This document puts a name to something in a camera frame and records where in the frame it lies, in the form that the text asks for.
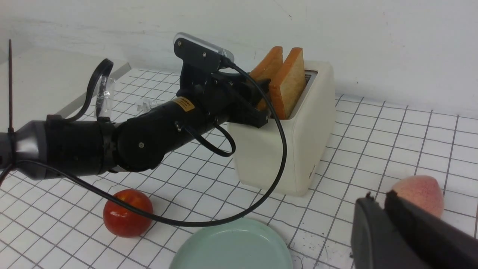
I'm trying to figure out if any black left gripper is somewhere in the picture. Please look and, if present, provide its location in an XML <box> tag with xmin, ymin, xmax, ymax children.
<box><xmin>177</xmin><ymin>63</ymin><xmax>270</xmax><ymax>128</ymax></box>

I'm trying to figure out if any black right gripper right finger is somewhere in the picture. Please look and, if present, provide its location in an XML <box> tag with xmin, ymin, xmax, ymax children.
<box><xmin>385</xmin><ymin>191</ymin><xmax>478</xmax><ymax>269</ymax></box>

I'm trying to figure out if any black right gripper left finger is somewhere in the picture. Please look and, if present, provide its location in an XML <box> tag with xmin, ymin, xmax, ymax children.
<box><xmin>351</xmin><ymin>193</ymin><xmax>431</xmax><ymax>269</ymax></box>

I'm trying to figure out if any toast slice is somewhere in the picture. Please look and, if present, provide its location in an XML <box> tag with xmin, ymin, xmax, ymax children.
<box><xmin>250</xmin><ymin>46</ymin><xmax>285</xmax><ymax>114</ymax></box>
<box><xmin>269</xmin><ymin>47</ymin><xmax>306</xmax><ymax>120</ymax></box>

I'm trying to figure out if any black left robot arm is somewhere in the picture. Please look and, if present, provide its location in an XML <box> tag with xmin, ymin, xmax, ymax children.
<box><xmin>1</xmin><ymin>61</ymin><xmax>270</xmax><ymax>180</ymax></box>

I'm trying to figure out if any cream white two-slot toaster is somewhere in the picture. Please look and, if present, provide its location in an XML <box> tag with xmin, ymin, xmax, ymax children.
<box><xmin>227</xmin><ymin>61</ymin><xmax>336</xmax><ymax>197</ymax></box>

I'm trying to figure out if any pale pink peach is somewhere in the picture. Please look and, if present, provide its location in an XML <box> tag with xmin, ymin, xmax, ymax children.
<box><xmin>392</xmin><ymin>175</ymin><xmax>444</xmax><ymax>219</ymax></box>

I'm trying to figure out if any light green round plate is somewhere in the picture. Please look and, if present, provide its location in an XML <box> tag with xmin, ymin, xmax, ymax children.
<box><xmin>170</xmin><ymin>218</ymin><xmax>293</xmax><ymax>269</ymax></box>

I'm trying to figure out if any red apple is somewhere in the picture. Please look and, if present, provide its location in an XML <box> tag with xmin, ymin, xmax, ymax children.
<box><xmin>103</xmin><ymin>189</ymin><xmax>153</xmax><ymax>238</ymax></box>

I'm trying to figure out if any white grid tablecloth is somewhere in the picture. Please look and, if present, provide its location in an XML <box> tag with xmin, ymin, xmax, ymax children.
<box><xmin>0</xmin><ymin>68</ymin><xmax>478</xmax><ymax>269</ymax></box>

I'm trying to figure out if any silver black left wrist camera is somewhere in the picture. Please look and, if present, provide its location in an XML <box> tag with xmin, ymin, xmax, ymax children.
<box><xmin>174</xmin><ymin>32</ymin><xmax>235</xmax><ymax>73</ymax></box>

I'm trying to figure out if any black left camera cable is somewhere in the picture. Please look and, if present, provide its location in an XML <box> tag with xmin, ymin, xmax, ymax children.
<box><xmin>0</xmin><ymin>58</ymin><xmax>288</xmax><ymax>228</ymax></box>

